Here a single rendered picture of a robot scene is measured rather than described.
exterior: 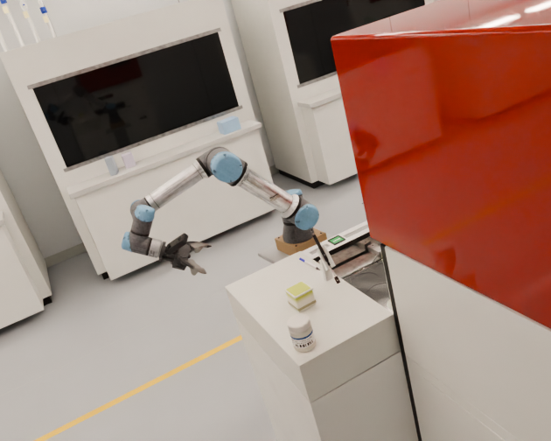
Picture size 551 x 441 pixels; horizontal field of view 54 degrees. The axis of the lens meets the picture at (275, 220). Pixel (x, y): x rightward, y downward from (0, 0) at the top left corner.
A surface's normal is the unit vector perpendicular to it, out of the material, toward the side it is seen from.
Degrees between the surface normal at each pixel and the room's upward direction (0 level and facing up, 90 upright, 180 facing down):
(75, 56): 90
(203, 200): 90
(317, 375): 90
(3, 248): 90
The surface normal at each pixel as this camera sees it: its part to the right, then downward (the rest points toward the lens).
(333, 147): 0.44, 0.27
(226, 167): 0.22, 0.24
